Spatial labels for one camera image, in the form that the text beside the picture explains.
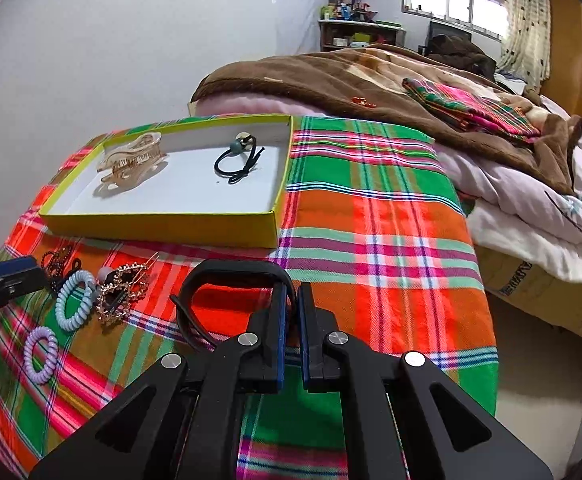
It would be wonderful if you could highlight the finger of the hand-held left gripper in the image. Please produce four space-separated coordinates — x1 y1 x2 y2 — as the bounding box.
0 266 50 329
0 256 38 284

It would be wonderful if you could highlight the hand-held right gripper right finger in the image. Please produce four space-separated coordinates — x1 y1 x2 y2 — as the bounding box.
297 281 554 480

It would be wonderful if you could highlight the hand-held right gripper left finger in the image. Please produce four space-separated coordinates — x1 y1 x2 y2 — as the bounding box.
28 280 294 480

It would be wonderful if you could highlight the brown bead bracelet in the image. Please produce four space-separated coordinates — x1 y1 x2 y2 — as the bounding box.
41 247 78 281

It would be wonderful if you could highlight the light blue spiral hair tie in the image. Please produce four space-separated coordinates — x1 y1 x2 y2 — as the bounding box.
55 270 96 332

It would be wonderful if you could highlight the purple spiral hair tie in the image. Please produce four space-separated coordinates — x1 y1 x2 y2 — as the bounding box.
23 326 59 386

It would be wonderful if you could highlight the black wristband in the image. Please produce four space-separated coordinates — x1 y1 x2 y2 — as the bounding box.
170 260 294 351

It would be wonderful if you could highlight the rhinestone hair clip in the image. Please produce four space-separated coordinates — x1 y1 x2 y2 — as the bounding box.
96 252 159 328

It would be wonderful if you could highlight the yellow-green shallow cardboard box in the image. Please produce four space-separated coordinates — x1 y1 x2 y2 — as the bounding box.
38 114 294 249

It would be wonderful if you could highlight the plaid bed cloth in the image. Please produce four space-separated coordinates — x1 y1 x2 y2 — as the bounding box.
0 115 499 480

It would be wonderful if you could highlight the beige hair claw clip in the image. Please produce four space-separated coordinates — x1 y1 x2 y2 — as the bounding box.
96 131 168 198

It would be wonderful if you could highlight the white floral quilt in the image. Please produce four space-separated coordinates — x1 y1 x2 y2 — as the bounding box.
468 110 582 303

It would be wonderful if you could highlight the brown plush blanket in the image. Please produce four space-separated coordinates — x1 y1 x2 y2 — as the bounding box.
191 42 582 196

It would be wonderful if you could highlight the folded plaid cloth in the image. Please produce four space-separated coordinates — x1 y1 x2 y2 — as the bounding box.
402 77 542 143

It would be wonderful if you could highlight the white wooden shelf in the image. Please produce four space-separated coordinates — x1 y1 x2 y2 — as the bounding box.
318 19 407 52

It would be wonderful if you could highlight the dark brown coat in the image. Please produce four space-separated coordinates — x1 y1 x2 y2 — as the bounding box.
428 34 497 78

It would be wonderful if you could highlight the group of bottles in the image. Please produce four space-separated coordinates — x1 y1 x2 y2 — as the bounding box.
321 0 379 23

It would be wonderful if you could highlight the black television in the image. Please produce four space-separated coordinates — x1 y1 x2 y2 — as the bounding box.
426 21 472 56

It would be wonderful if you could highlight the window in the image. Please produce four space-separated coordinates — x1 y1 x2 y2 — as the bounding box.
402 0 507 43

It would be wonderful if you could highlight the patterned curtain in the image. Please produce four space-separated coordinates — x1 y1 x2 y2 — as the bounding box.
498 0 552 86

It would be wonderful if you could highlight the black hair tie with bead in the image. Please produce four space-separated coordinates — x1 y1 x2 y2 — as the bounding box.
214 131 264 183

